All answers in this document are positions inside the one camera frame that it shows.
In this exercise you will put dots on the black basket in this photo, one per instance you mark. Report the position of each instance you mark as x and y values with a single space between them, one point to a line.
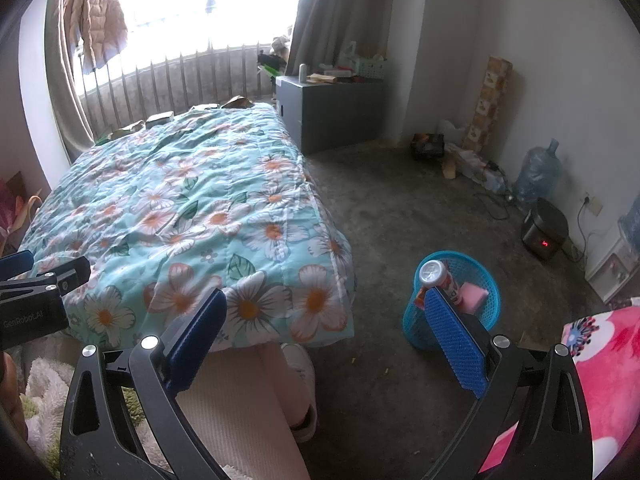
427 146

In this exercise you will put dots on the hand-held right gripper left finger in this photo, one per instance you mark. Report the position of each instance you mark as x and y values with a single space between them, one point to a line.
195 345

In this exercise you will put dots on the grey curtain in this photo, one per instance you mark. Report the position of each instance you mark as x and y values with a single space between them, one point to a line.
350 10

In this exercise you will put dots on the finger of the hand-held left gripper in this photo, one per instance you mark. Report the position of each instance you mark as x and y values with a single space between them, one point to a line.
15 265
70 272

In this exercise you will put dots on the floral light blue quilt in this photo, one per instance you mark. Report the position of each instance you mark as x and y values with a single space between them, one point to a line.
200 200

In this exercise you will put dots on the beige puffer jacket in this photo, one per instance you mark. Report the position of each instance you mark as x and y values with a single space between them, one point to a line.
97 20

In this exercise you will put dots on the white green fluffy blanket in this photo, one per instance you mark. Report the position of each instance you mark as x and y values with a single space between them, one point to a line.
45 385

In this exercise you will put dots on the green plastic basket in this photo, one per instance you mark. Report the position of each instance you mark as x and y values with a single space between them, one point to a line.
370 69

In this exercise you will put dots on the pink plastic bag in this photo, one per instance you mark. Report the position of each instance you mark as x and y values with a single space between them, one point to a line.
7 210

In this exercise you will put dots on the pink floral blanket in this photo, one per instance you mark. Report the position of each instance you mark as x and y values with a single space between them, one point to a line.
610 375

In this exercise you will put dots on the red and white drink can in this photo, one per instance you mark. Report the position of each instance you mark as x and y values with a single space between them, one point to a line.
435 272

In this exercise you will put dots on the metal window railing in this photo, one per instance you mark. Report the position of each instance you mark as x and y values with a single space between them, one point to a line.
200 80

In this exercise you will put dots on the grey cabinet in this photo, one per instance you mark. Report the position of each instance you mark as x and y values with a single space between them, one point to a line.
330 115

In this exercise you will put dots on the person's leg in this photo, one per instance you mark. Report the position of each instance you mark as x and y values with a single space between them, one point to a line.
240 420

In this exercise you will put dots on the pink packet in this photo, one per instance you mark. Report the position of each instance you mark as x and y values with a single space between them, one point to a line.
472 295

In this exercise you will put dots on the brown paper bag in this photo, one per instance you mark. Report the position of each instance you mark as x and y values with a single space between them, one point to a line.
22 185

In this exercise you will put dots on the blue mesh bin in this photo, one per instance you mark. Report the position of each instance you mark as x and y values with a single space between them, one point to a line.
485 285

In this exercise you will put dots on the beige curtain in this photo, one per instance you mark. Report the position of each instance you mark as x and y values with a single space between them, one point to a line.
65 100

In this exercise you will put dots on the clear blue water jug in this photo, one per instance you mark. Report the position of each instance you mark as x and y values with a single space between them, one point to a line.
535 175

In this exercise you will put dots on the white wall socket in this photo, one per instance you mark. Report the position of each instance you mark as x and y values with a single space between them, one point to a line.
592 203

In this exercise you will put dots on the white slipper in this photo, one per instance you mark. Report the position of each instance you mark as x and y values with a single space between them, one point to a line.
300 360

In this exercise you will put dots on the tall patterned cardboard box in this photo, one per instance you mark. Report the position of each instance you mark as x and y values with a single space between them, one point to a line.
487 100

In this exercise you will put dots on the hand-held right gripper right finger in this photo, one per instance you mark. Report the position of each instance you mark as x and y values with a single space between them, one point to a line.
455 340

